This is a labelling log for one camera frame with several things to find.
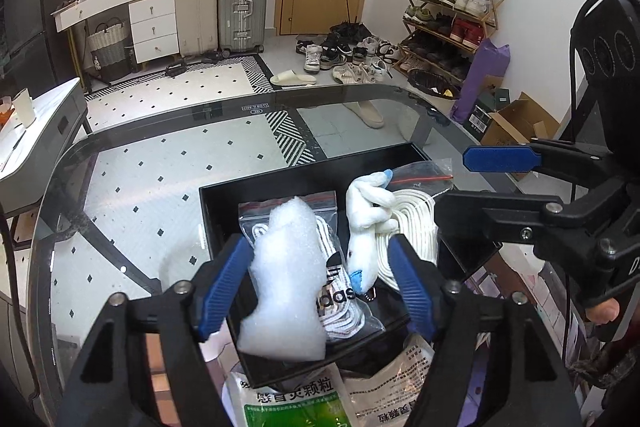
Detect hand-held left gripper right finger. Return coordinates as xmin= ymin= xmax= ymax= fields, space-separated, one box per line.
xmin=387 ymin=234 xmax=583 ymax=427

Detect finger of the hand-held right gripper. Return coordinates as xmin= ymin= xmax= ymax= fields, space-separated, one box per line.
xmin=434 ymin=189 xmax=576 ymax=249
xmin=462 ymin=139 xmax=621 ymax=188

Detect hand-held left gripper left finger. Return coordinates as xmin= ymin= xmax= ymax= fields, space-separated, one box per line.
xmin=57 ymin=234 xmax=256 ymax=427

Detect white foam piece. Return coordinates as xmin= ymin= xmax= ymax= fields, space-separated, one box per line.
xmin=236 ymin=195 xmax=328 ymax=362

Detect black cardboard box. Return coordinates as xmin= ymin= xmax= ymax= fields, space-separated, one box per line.
xmin=199 ymin=141 xmax=503 ymax=390

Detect bag of white shoelaces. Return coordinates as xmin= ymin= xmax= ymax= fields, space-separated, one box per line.
xmin=375 ymin=159 xmax=453 ymax=293

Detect bag of black-white shoelaces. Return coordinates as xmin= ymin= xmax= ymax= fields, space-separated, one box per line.
xmin=238 ymin=191 xmax=386 ymax=345

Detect white plush toy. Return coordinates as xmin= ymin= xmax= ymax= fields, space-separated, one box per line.
xmin=345 ymin=170 xmax=396 ymax=293

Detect person's right hand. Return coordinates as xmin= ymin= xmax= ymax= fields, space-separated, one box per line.
xmin=584 ymin=297 xmax=622 ymax=324

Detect dark shoe box barcode label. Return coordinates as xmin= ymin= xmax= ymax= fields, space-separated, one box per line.
xmin=462 ymin=77 xmax=511 ymax=142

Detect open brown cardboard box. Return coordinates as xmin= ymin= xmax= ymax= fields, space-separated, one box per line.
xmin=480 ymin=92 xmax=561 ymax=182

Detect purple rolled yoga mat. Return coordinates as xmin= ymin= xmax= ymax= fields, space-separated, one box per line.
xmin=450 ymin=38 xmax=511 ymax=124

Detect printed desk mat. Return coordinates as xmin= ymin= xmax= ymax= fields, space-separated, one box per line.
xmin=140 ymin=242 xmax=606 ymax=427

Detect black woven basket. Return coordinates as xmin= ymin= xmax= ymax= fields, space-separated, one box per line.
xmin=407 ymin=68 xmax=461 ymax=100

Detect beige slipper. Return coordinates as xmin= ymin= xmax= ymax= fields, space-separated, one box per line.
xmin=342 ymin=101 xmax=386 ymax=128
xmin=270 ymin=69 xmax=318 ymax=86

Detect wooden shoe rack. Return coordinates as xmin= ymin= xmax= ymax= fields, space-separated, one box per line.
xmin=400 ymin=0 xmax=506 ymax=82

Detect rows of assorted sneakers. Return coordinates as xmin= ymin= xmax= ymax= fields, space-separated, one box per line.
xmin=402 ymin=0 xmax=503 ymax=78

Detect heap of loose shoes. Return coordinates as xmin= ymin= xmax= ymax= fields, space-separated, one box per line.
xmin=295 ymin=21 xmax=401 ymax=85

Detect black folded umbrella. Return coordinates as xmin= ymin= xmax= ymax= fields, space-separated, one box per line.
xmin=330 ymin=0 xmax=368 ymax=38

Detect grey side cabinet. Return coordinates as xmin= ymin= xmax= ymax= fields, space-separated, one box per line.
xmin=0 ymin=292 xmax=56 ymax=413

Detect white and grey coffee table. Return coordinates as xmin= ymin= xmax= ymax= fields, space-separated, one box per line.
xmin=0 ymin=78 xmax=93 ymax=253

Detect woven laundry basket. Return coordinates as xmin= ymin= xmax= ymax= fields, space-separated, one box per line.
xmin=86 ymin=21 xmax=132 ymax=80

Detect white dressing table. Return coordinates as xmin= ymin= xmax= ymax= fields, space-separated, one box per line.
xmin=52 ymin=0 xmax=180 ymax=80

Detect white cup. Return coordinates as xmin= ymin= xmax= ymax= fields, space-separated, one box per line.
xmin=11 ymin=88 xmax=36 ymax=128

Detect silver suitcase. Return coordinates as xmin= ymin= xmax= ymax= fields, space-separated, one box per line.
xmin=217 ymin=0 xmax=270 ymax=55

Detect beige suitcase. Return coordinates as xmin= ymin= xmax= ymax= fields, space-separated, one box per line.
xmin=173 ymin=0 xmax=221 ymax=58

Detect dark grey refrigerator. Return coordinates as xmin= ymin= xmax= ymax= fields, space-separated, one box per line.
xmin=0 ymin=0 xmax=73 ymax=100

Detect black cable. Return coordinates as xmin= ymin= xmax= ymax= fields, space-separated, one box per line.
xmin=0 ymin=202 xmax=41 ymax=408

